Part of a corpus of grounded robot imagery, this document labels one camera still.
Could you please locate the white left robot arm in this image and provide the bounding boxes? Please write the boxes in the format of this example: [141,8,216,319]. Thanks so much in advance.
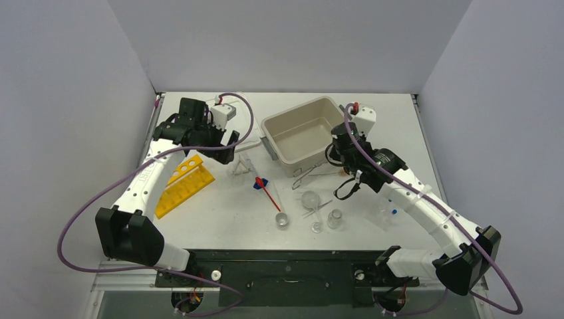
[95,98,236,286]

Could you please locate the brown test tube brush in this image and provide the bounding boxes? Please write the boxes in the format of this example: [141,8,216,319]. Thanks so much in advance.
[310,169,348,177]

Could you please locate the beige plastic bin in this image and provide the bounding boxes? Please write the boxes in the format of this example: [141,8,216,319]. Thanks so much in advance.
[261,96,343,177]

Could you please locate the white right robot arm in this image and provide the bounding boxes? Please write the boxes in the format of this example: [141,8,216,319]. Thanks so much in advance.
[329,122,501,296]

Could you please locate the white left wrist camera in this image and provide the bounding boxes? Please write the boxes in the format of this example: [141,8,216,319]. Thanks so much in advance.
[210,96,236,131]

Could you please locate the small glass dish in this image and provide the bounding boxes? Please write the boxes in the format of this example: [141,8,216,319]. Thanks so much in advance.
[311,221,323,233]

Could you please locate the clear glass stirring rod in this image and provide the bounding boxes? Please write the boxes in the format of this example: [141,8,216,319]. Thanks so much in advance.
[269,180,285,213]

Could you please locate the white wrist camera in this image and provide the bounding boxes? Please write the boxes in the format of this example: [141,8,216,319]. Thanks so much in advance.
[350,102,376,138]
[210,96,236,131]

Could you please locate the small glass beaker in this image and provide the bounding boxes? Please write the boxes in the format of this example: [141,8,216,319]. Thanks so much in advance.
[275,212,289,228]

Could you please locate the yellow test tube rack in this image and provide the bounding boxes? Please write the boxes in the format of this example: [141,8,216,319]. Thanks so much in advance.
[155,155,215,219]

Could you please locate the aluminium rail frame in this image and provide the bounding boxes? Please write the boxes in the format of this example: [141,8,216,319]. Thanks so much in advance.
[93,254,479,312]

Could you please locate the graduated cylinder blue base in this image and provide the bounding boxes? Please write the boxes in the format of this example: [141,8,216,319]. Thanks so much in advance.
[241,153,269,190]

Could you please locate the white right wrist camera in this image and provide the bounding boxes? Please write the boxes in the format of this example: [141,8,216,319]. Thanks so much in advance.
[350,102,376,138]

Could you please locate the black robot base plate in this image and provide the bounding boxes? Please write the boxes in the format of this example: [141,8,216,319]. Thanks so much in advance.
[154,249,442,308]

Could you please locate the white evaporating dish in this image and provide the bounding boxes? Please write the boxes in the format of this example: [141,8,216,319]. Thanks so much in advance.
[301,191,321,210]

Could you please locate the white bin lid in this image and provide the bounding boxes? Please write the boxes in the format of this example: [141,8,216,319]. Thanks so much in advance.
[221,96,260,152]

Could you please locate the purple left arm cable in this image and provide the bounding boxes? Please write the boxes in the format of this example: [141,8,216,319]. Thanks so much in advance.
[57,92,255,319]

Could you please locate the small glass flask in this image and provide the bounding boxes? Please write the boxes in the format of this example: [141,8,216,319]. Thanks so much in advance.
[327,209,343,229]

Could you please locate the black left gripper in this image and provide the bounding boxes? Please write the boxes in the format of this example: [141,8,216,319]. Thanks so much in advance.
[195,116,238,164]

